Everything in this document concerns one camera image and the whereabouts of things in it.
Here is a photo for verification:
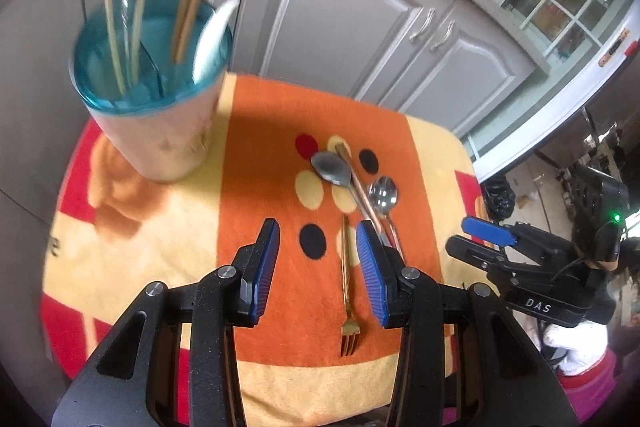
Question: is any gold fork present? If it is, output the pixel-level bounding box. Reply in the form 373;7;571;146
340;215;360;357

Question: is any small steel spoon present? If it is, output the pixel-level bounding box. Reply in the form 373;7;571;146
368;176;405;258

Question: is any large steel spoon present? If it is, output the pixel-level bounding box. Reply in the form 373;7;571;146
310;150;390;246

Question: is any rose gold utensil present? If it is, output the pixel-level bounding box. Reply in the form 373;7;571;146
335;142;404;256

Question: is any pink sleeve forearm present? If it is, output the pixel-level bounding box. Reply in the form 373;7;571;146
556;349;628;424

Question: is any right gloved hand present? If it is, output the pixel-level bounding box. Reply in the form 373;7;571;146
542;321;608;377

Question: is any orange patterned cloth mat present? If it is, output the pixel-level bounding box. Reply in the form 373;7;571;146
41;75;485;426

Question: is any teal rim utensil cup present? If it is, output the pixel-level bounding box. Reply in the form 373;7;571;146
70;0;233;182

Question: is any white ceramic spoon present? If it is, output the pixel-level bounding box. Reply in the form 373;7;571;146
192;0;240;84

